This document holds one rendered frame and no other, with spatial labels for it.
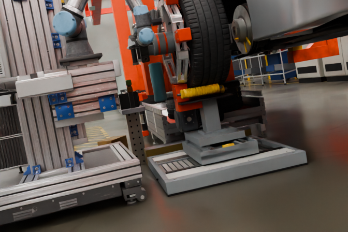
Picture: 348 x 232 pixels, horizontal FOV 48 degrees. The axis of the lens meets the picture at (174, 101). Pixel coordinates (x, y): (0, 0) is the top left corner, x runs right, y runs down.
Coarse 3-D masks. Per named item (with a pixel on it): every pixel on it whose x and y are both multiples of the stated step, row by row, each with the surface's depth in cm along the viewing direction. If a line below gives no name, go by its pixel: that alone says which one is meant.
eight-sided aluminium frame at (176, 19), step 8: (168, 8) 233; (176, 8) 233; (160, 16) 266; (176, 16) 228; (176, 24) 229; (160, 32) 276; (176, 48) 231; (184, 48) 229; (168, 56) 279; (184, 56) 230; (168, 64) 280; (184, 64) 236; (168, 72) 269; (176, 72) 243; (184, 72) 240; (176, 80) 246; (184, 80) 244
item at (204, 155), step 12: (192, 144) 270; (216, 144) 255; (228, 144) 232; (240, 144) 234; (252, 144) 235; (192, 156) 252; (204, 156) 230; (216, 156) 231; (228, 156) 233; (240, 156) 234
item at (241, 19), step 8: (240, 8) 254; (248, 8) 247; (240, 16) 256; (248, 16) 244; (232, 24) 261; (240, 24) 250; (248, 24) 246; (232, 32) 263; (240, 32) 250; (248, 32) 248; (240, 40) 255; (240, 48) 266; (248, 48) 253
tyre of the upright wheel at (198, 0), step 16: (192, 0) 231; (208, 0) 230; (192, 16) 225; (208, 16) 226; (224, 16) 228; (192, 32) 224; (208, 32) 225; (224, 32) 227; (192, 48) 227; (208, 48) 227; (224, 48) 229; (176, 64) 278; (192, 64) 234; (208, 64) 232; (224, 64) 235; (192, 80) 241; (208, 80) 243; (224, 80) 248
